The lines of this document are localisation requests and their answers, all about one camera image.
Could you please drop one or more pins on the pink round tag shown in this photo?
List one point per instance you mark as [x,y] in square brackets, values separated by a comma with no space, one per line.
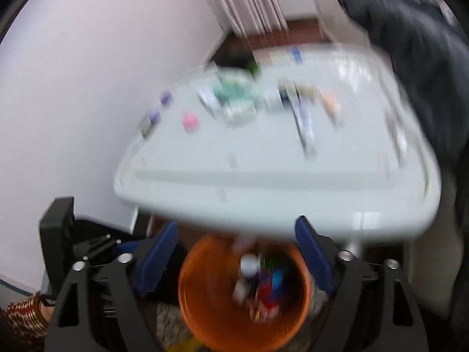
[189,121]

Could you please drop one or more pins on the pale blue tube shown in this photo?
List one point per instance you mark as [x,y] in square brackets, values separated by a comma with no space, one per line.
[207,99]

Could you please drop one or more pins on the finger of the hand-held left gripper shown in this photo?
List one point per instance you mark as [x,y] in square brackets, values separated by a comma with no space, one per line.
[97,244]

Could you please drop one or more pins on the small green bottle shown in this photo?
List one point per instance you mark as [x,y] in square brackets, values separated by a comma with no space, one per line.
[253,68]

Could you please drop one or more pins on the green lotion bottle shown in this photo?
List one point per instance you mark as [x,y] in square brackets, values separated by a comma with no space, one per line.
[231,84]

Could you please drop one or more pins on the teal tube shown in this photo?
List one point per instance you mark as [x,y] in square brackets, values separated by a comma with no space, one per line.
[304,128]

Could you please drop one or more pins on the black white small object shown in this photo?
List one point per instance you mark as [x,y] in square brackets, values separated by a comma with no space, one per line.
[395,132]

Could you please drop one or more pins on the striped pink curtain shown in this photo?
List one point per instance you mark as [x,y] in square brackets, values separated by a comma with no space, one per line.
[252,3]

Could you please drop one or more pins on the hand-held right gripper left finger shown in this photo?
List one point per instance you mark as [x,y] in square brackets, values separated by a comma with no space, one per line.
[157,260]

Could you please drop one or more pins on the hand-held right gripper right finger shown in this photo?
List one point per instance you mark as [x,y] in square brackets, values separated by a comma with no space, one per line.
[315,260]

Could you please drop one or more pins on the pastel coloured strip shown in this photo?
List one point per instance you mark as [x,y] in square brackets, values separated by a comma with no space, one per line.
[280,57]

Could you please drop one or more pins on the dark fleece coat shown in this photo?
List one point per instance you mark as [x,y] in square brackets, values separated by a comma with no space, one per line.
[414,62]

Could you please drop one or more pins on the white plastic table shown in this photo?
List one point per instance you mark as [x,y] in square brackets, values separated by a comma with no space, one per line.
[274,176]

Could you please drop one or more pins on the person's left forearm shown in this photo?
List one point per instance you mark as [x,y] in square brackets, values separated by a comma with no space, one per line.
[22,319]

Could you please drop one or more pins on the small blue block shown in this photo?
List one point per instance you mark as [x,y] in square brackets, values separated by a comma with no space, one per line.
[296,54]

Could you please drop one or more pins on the green bottle with clear cap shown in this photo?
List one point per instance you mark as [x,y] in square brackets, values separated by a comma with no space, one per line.
[240,112]

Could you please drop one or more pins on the white charger adapter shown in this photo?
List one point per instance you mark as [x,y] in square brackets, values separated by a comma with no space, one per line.
[272,99]

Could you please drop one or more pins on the white bed frame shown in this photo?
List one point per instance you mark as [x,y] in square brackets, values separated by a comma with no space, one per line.
[326,11]

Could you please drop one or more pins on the orange bucket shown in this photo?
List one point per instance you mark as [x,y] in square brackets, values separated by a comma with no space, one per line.
[205,311]

